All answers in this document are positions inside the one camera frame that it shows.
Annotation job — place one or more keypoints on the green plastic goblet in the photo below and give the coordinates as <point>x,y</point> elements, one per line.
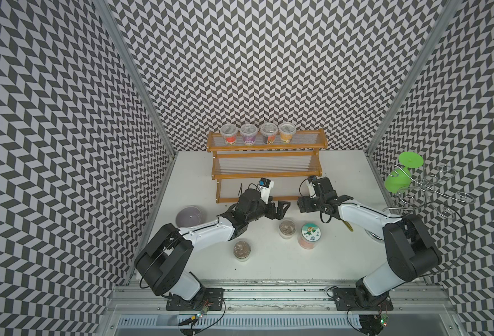
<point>400,177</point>

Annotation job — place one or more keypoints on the clear seed container beige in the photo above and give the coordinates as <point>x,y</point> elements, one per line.
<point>287,229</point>

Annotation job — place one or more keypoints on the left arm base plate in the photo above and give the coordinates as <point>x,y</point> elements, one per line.
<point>207,298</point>

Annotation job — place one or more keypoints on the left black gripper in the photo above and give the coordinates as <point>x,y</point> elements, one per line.
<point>280,212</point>

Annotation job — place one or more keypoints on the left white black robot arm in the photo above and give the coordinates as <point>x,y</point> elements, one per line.
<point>162,262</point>

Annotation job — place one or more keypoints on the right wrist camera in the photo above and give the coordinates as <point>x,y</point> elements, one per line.
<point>311,189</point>

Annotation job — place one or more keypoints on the clear seed container red label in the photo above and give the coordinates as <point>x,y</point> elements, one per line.
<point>229,133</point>

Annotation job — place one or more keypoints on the lilac stacked bowls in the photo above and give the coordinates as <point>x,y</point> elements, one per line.
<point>189,217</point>

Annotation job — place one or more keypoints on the orange wooden tiered shelf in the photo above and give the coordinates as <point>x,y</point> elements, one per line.
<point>299,158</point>

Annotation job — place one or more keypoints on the aluminium front rail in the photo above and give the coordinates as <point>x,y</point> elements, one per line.
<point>284,296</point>

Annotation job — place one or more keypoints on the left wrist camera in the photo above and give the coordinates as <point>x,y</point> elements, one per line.
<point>265,187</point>

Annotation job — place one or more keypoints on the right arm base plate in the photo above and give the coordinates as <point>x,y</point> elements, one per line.
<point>352,298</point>

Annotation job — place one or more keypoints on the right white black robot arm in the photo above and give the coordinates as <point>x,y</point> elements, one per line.
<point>410,250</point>

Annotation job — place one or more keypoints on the silver wire cup rack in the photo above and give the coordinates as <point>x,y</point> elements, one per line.
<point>426,192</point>

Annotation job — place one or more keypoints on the pink jar floral lid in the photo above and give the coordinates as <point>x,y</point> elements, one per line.
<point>309,235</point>

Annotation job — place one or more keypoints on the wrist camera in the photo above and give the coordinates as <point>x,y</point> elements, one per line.
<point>311,189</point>
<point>265,187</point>

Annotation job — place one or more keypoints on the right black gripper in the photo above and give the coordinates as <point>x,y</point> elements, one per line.
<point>303,201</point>

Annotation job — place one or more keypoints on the clear seed container front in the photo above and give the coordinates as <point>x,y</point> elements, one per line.
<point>242,251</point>

